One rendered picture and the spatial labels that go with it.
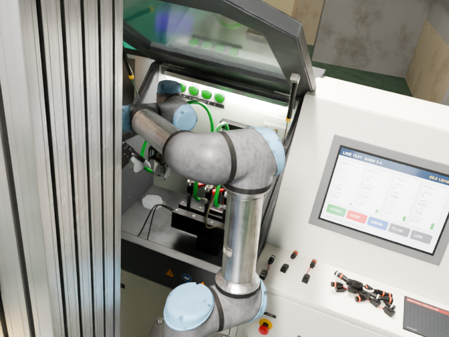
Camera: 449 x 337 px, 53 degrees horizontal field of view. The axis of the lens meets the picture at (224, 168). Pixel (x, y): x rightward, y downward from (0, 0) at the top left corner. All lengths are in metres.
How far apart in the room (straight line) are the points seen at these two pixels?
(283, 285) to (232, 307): 0.49
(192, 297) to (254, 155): 0.40
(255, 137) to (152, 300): 1.10
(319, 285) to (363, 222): 0.27
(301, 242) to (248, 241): 0.70
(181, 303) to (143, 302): 0.82
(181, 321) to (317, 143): 0.83
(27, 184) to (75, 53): 0.16
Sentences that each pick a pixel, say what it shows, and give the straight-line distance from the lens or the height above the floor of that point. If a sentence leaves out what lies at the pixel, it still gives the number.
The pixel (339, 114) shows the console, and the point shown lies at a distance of 1.62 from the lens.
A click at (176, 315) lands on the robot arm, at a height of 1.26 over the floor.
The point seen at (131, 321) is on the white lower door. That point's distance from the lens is 2.09.
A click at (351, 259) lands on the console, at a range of 1.77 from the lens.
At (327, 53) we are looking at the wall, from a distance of 7.51.
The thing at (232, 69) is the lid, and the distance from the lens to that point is 1.72.
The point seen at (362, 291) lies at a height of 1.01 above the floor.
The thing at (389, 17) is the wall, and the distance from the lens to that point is 7.45.
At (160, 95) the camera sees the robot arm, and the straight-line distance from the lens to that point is 1.41.
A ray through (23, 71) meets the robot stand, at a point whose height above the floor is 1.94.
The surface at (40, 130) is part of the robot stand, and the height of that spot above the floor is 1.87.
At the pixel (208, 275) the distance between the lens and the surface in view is 1.69.
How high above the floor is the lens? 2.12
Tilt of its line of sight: 31 degrees down
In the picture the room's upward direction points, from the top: 8 degrees clockwise
